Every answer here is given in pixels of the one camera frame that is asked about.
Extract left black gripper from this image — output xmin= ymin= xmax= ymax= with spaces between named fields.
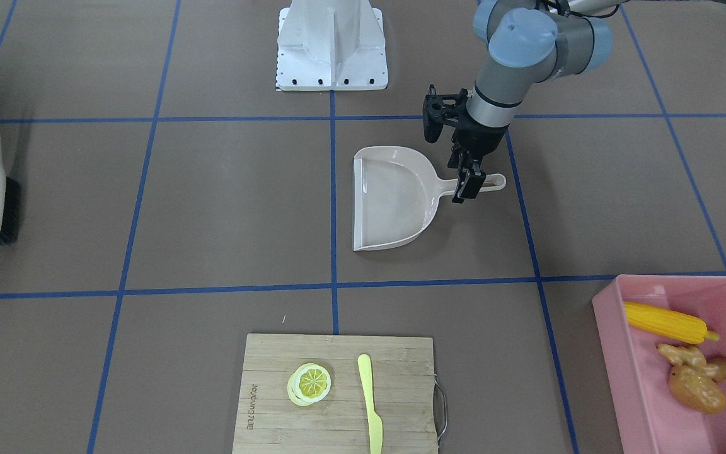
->
xmin=423 ymin=85 xmax=508 ymax=204

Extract beige plastic dustpan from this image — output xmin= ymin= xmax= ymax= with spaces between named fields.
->
xmin=353 ymin=146 xmax=507 ymax=252

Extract yellow toy corn cob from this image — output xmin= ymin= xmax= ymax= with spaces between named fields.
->
xmin=623 ymin=301 xmax=720 ymax=345

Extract tan toy ginger root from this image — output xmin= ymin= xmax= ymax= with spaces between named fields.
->
xmin=657 ymin=343 xmax=726 ymax=383

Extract brown toy potato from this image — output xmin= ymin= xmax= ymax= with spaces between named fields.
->
xmin=667 ymin=365 xmax=726 ymax=416

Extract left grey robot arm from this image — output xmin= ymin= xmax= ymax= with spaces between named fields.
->
xmin=423 ymin=1 xmax=621 ymax=204

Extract pink plastic bin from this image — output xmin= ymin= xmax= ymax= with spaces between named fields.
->
xmin=592 ymin=275 xmax=726 ymax=453

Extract bamboo cutting board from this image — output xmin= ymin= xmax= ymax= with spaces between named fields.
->
xmin=231 ymin=334 xmax=439 ymax=453

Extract yellow lemon slices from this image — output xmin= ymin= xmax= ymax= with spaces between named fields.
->
xmin=286 ymin=364 xmax=332 ymax=406

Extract yellow plastic knife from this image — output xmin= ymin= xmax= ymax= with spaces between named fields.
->
xmin=357 ymin=354 xmax=384 ymax=453

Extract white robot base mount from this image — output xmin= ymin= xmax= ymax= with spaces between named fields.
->
xmin=275 ymin=1 xmax=389 ymax=91

